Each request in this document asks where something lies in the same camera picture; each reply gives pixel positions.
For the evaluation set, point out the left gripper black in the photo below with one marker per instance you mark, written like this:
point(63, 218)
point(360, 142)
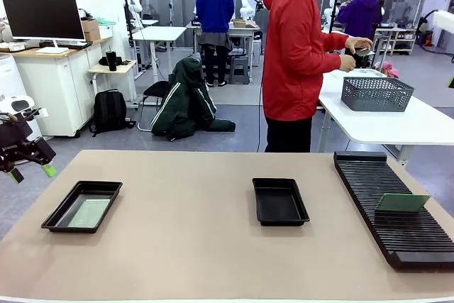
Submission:
point(16, 134)

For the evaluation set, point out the black ESD tray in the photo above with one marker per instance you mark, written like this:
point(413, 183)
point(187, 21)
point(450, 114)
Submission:
point(95, 189)
point(280, 203)

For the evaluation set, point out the green circuit board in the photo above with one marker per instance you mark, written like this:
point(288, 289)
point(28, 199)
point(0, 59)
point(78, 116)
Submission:
point(88, 212)
point(402, 203)
point(365, 52)

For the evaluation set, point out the person's left forearm red sleeve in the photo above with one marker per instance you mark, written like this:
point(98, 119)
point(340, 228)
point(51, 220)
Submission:
point(335, 39)

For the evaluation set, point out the person's right forearm red sleeve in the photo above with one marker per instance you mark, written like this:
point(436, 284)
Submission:
point(326, 62)

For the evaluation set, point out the person's left hand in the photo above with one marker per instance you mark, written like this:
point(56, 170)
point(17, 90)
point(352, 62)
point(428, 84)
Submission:
point(354, 43)

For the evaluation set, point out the person's right hand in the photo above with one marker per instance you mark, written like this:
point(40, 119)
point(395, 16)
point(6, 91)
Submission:
point(348, 63)

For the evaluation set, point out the red fire extinguisher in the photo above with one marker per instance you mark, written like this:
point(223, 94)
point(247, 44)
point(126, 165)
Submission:
point(428, 38)

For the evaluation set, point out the pink soft item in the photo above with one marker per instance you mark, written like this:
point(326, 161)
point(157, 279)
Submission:
point(390, 69)

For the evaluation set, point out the low storage shelf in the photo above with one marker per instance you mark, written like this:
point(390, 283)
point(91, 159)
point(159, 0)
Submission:
point(397, 38)

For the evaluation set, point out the grey plastic basket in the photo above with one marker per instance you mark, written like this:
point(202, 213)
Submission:
point(376, 95)

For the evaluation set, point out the white air purifier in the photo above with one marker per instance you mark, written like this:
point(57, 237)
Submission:
point(9, 76)

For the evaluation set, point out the black backpack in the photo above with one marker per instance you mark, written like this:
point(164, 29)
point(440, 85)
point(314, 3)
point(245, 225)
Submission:
point(110, 111)

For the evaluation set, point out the person in purple hoodie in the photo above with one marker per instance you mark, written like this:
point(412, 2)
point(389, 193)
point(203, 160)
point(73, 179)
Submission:
point(360, 12)

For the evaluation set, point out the flat white box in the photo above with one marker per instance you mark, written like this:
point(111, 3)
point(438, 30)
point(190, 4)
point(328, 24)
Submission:
point(12, 47)

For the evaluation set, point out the black keyboard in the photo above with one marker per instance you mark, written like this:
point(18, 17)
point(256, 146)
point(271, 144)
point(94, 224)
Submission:
point(71, 45)

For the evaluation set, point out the black tumbler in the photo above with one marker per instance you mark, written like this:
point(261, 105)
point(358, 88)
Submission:
point(111, 60)

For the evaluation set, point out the small wooden side table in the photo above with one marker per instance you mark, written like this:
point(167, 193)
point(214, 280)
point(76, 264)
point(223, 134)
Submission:
point(126, 69)

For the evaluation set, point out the black tripod stand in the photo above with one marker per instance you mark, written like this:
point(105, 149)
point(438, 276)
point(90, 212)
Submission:
point(331, 15)

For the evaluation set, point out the brown cardboard box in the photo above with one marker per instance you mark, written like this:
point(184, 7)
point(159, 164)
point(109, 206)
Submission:
point(90, 30)

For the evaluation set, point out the black computer monitor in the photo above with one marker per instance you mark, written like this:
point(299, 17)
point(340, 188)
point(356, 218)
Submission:
point(42, 15)

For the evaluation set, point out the black folding chair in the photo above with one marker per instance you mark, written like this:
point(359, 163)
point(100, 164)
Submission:
point(156, 88)

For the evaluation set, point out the white storage bin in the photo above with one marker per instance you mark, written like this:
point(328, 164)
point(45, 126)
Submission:
point(105, 31)

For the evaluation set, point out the black slotted board rack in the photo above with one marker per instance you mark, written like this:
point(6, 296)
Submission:
point(408, 232)

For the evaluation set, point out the person in red jacket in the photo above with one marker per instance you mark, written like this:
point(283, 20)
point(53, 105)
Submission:
point(291, 51)

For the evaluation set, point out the dark green jacket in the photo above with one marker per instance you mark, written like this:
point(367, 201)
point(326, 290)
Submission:
point(184, 104)

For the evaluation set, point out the white standing desk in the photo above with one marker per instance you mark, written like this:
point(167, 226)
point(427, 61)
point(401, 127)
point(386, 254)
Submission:
point(159, 31)

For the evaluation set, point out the wooden top work desk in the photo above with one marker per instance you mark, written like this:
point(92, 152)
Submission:
point(252, 27)

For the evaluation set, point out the grey step stool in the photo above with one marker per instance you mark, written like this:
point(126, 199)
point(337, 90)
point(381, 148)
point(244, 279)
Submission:
point(239, 65)

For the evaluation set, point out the small cardboard box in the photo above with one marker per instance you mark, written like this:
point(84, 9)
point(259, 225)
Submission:
point(239, 22)

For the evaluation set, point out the person in blue hoodie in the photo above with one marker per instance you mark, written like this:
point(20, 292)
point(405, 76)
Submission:
point(214, 8)

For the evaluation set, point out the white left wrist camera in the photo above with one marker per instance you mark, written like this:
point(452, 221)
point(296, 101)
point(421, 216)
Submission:
point(21, 104)

